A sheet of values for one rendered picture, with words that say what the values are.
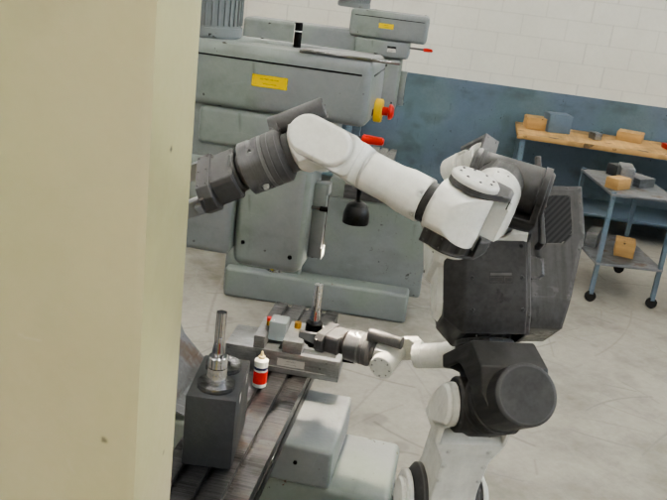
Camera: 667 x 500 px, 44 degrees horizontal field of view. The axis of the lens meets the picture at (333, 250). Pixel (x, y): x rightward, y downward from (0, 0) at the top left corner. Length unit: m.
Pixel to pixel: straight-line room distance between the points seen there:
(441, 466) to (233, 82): 1.03
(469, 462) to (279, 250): 0.76
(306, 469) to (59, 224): 2.00
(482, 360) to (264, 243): 0.84
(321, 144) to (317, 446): 1.23
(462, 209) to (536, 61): 7.43
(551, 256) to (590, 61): 7.08
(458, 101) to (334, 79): 6.68
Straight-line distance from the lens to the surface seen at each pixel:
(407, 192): 1.26
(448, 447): 1.77
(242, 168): 1.33
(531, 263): 1.66
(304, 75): 2.05
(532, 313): 1.65
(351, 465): 2.51
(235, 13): 2.19
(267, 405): 2.35
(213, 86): 2.12
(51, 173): 0.41
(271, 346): 2.52
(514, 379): 1.50
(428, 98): 8.70
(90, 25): 0.39
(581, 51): 8.69
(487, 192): 1.26
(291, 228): 2.17
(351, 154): 1.28
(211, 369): 1.99
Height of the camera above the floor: 2.08
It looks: 18 degrees down
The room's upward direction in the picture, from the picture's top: 7 degrees clockwise
